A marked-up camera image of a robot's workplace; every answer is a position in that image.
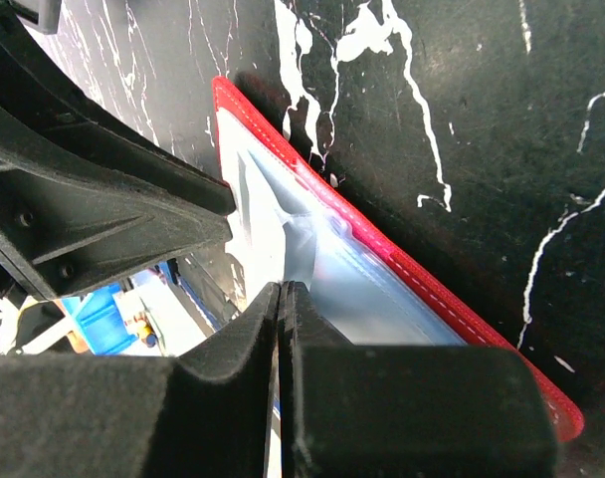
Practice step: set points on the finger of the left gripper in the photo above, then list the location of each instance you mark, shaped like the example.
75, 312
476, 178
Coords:
37, 97
74, 221

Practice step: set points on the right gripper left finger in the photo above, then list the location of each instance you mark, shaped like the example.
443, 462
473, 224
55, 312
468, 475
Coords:
204, 414

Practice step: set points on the red leather card holder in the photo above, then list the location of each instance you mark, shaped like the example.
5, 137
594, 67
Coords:
362, 281

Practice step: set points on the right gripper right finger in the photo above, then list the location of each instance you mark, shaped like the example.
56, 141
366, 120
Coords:
404, 411

